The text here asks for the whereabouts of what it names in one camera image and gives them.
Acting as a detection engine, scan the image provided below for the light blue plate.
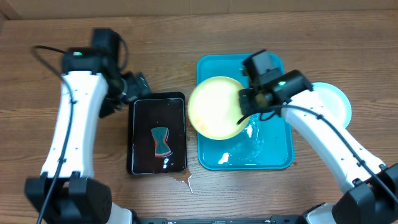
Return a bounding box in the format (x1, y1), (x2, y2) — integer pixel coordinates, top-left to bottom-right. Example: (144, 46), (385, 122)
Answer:
(313, 82), (352, 128)

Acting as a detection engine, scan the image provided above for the teal plastic serving tray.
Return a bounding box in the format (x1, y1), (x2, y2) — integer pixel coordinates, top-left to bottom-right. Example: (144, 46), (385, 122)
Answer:
(197, 54), (294, 170)

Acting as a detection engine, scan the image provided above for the yellow plate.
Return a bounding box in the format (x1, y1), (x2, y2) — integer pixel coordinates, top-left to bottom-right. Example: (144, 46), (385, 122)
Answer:
(188, 76), (249, 140)

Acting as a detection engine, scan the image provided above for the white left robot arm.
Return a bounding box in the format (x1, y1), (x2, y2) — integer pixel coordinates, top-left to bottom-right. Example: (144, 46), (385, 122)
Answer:
(24, 45), (150, 223)

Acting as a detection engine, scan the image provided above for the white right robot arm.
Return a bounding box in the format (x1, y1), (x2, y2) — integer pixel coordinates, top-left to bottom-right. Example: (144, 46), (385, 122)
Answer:
(239, 68), (397, 223)

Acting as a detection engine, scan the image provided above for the teal orange sponge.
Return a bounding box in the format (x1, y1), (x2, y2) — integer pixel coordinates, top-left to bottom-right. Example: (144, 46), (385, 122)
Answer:
(151, 127), (172, 157)

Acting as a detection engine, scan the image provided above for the black water tray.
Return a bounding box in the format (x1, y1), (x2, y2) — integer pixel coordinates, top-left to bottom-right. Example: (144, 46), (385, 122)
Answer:
(126, 92), (187, 175)

